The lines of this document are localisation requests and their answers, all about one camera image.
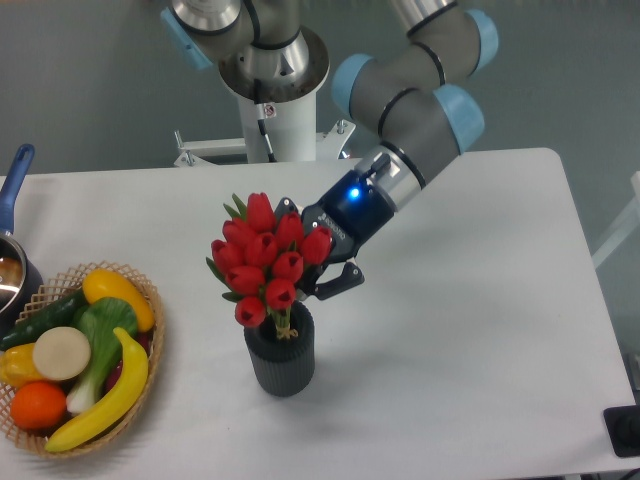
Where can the dark red fruit toy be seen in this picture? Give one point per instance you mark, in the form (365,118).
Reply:
(144,340)

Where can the white frame at right edge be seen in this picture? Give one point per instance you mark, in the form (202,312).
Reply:
(625,223)

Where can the white metal mounting bracket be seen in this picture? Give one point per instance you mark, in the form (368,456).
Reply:
(329,146)

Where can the orange plastic fruit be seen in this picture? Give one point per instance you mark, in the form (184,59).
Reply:
(38,405)

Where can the green white bok choy toy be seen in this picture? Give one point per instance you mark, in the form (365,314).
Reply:
(97,324)

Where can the yellow bell pepper toy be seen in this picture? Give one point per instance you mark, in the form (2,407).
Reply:
(18,367)

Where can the red tulip bouquet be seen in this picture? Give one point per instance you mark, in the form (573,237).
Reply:
(262,258)

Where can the woven wicker basket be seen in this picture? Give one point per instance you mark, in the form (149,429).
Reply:
(54,289)

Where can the beige round disc toy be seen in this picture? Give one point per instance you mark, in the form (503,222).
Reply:
(61,353)

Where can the green cucumber toy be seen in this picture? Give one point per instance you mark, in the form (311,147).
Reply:
(59,313)

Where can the dark grey ribbed vase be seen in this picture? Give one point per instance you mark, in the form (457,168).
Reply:
(283,367)

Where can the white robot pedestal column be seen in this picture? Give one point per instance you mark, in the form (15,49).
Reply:
(287,129)

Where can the yellow squash toy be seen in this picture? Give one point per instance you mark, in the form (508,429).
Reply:
(102,283)

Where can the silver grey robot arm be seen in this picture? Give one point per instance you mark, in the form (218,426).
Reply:
(423,119)

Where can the blue handled steel saucepan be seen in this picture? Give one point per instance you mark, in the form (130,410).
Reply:
(20,279)

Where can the black device at table edge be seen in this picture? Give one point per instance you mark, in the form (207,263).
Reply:
(622,425)

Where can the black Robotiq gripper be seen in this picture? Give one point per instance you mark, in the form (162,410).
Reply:
(353,209)

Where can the yellow plastic banana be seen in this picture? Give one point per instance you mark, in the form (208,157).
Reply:
(113,406)

